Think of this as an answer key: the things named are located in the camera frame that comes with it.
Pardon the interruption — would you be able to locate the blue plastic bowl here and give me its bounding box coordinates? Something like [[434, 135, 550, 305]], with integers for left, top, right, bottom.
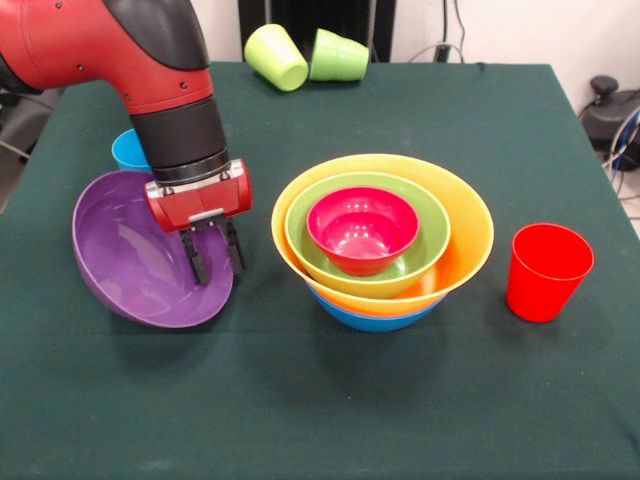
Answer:
[[308, 287, 448, 334]]

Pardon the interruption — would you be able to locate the blue plastic cup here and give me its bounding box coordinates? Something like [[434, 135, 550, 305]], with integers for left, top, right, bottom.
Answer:
[[110, 128, 154, 174]]

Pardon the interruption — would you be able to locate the yellow-green plastic cup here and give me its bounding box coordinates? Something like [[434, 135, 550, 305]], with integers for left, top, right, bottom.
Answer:
[[243, 23, 310, 93]]

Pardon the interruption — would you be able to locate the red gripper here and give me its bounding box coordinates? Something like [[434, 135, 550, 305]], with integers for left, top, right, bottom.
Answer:
[[144, 158, 255, 287]]

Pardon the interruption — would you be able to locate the dark green tablecloth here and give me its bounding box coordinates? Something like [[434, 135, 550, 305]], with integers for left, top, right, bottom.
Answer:
[[0, 59, 640, 480]]

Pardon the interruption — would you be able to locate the green plastic cup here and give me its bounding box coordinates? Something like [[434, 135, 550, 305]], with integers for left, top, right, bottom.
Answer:
[[308, 28, 371, 83]]

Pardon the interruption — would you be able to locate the red plastic cup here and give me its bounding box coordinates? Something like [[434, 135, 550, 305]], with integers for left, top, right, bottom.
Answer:
[[505, 222, 596, 324]]

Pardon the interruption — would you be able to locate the green plastic bowl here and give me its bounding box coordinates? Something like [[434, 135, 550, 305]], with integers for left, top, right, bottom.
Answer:
[[284, 171, 452, 300]]

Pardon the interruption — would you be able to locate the orange plastic bowl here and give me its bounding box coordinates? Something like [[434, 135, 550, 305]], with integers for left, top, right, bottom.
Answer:
[[270, 153, 495, 319]]

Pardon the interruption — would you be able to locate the black wall cable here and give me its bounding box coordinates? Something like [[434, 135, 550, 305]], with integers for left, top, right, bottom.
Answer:
[[409, 0, 467, 64]]

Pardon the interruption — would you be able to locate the magenta plastic bowl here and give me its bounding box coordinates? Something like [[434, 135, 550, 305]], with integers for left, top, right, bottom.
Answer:
[[306, 186, 420, 278]]

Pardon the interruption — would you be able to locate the tangle of cables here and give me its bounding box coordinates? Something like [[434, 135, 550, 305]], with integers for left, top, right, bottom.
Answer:
[[602, 112, 640, 201]]

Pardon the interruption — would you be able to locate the purple plastic bowl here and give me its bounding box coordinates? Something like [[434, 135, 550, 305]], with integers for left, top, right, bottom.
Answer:
[[71, 169, 235, 330]]

